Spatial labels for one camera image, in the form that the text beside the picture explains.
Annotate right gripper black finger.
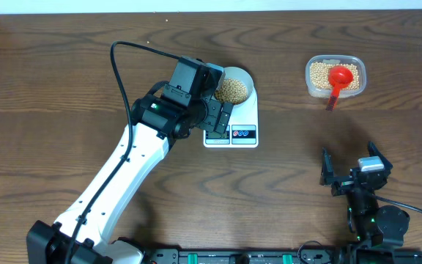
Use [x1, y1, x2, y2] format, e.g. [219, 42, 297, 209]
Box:
[367, 142, 393, 171]
[320, 148, 335, 186]

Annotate red measuring scoop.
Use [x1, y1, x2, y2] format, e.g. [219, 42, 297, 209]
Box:
[326, 65, 354, 111]

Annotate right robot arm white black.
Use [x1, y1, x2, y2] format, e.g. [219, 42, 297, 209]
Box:
[320, 142, 410, 249]

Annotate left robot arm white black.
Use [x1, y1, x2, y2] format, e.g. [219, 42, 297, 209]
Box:
[26, 56, 232, 264]

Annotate white digital kitchen scale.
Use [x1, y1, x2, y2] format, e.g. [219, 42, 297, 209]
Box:
[203, 86, 259, 148]

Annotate soybeans in bowl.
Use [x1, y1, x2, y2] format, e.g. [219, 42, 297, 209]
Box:
[215, 78, 248, 105]

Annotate grey bowl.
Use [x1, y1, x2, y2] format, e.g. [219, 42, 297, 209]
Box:
[224, 67, 254, 106]

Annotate clear container of soybeans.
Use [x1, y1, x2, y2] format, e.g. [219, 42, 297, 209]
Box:
[306, 55, 367, 98]

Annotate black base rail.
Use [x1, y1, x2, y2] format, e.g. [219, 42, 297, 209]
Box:
[141, 247, 349, 264]

